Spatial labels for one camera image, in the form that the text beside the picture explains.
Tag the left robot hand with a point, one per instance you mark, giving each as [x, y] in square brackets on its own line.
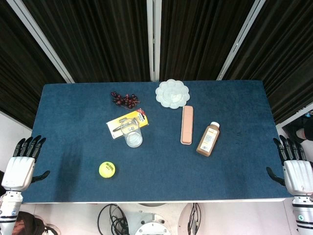
[18, 169]

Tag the blue table cloth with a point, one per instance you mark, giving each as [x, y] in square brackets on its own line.
[156, 156]

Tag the white frame post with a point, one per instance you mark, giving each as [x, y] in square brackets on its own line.
[40, 40]
[154, 40]
[240, 39]

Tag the pink rectangular case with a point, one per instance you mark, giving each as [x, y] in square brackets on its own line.
[187, 125]

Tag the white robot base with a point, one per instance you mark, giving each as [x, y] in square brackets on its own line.
[151, 221]

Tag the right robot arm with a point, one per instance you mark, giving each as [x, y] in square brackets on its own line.
[303, 212]

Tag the clear glass cup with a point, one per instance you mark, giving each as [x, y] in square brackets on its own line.
[132, 134]

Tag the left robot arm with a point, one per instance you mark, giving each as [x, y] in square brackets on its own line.
[8, 212]

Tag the white flower-shaped palette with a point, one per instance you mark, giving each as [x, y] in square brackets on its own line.
[172, 94]

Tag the brown juice bottle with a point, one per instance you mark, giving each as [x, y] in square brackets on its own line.
[208, 140]

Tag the dark red grape bunch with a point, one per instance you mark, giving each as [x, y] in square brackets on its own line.
[125, 99]

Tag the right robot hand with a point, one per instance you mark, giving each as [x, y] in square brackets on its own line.
[295, 174]

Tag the black pleated curtain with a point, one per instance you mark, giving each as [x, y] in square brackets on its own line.
[102, 39]

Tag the yellow tennis ball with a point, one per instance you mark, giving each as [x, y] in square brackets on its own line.
[107, 169]

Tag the brown bag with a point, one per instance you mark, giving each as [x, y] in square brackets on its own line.
[29, 224]

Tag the yellow packaged peeler card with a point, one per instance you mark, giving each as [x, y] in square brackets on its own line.
[127, 123]

